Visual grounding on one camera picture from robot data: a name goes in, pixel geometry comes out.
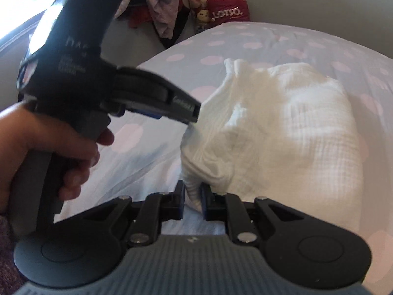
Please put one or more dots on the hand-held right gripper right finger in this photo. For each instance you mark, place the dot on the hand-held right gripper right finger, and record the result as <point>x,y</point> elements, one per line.
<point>205,199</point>

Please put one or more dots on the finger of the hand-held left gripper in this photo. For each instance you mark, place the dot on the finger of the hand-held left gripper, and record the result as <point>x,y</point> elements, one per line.
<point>144,113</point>
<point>181,106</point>

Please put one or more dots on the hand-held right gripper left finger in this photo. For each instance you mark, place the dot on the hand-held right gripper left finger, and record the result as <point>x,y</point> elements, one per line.
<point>180,198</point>

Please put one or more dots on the white textured garment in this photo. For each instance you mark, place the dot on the white textured garment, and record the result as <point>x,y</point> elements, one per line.
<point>276,129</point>

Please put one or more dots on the person's left forearm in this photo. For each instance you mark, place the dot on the person's left forearm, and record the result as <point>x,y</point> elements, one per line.
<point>6,252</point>

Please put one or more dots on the pile of clothes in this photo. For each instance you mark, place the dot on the pile of clothes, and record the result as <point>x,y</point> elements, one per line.
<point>181,27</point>

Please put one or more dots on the person's left hand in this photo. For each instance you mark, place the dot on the person's left hand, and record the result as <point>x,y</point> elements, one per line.
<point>18,141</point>

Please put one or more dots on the polka dot bed blanket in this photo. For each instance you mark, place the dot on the polka dot bed blanket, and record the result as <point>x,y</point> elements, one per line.
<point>153,147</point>

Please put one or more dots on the window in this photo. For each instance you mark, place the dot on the window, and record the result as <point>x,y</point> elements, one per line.
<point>18,6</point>

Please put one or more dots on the stack of plush toys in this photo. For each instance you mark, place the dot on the stack of plush toys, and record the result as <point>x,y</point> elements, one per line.
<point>201,15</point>

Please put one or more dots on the purple crumpled cloth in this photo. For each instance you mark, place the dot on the purple crumpled cloth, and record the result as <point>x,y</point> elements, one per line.
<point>162,9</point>

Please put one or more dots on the red plastic bag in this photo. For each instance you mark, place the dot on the red plastic bag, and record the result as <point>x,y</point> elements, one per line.
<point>228,10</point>

